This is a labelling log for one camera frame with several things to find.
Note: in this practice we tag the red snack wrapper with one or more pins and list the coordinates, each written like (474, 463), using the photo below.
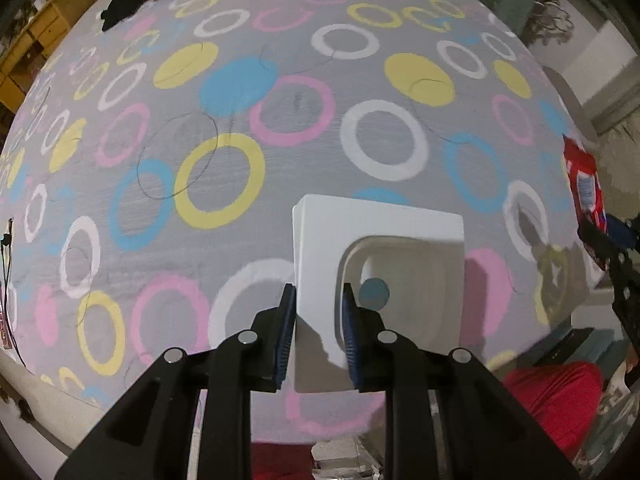
(582, 180)

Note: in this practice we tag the wooden desk with drawers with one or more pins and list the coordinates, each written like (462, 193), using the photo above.
(35, 40)

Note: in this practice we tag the black plush toy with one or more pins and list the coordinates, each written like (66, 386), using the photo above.
(120, 7)

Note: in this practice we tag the circle-print bed sheet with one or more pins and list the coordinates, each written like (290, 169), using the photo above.
(300, 110)

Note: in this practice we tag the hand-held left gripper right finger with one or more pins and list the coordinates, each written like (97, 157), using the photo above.
(350, 335)

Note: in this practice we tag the white box tray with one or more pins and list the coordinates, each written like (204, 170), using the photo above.
(400, 240)

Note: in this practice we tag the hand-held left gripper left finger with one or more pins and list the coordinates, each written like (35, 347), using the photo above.
(285, 335)

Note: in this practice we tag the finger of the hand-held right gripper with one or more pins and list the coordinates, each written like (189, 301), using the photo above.
(622, 280)
(622, 232)

